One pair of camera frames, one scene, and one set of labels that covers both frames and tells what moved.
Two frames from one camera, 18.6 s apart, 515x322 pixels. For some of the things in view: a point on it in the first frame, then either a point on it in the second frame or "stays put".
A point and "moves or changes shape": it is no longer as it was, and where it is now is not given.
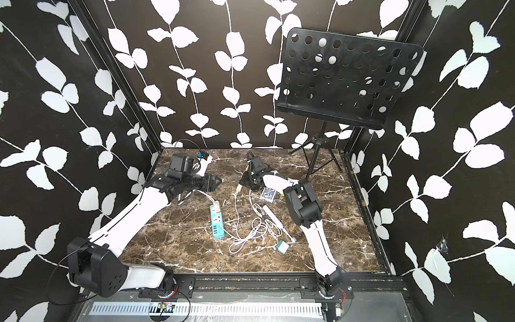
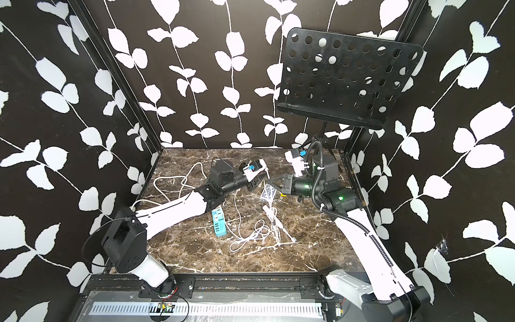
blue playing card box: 268,194 stays put
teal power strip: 217,223 stays put
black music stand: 343,79 stays put
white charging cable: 261,225 moves or changes shape
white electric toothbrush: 273,215 stays put
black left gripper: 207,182 -> 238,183
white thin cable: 241,242 stays put
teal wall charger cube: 282,247 moves or changes shape
